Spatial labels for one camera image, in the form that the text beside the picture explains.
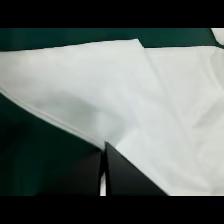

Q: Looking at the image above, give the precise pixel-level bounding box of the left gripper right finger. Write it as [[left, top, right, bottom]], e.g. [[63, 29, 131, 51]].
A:
[[104, 141, 168, 197]]

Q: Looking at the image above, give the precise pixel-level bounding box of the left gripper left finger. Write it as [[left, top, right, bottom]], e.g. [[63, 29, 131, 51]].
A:
[[49, 150, 102, 197]]

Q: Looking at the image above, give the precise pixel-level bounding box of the white T-shirt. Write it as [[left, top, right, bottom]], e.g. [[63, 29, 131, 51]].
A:
[[0, 38, 224, 197]]

